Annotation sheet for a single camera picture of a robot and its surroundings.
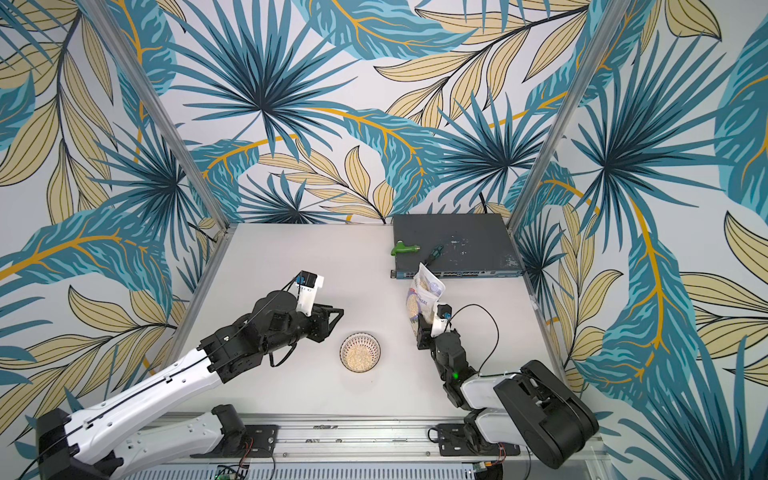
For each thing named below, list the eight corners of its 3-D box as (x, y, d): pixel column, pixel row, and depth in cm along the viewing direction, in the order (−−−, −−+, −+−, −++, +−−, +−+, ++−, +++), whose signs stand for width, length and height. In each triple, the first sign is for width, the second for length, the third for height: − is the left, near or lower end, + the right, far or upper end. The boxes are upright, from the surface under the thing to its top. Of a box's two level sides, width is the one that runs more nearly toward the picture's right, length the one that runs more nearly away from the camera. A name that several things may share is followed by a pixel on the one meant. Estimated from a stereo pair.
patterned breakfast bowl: (338, 374, 84) (337, 370, 81) (342, 337, 91) (341, 332, 88) (381, 375, 84) (381, 370, 81) (381, 337, 91) (381, 332, 88)
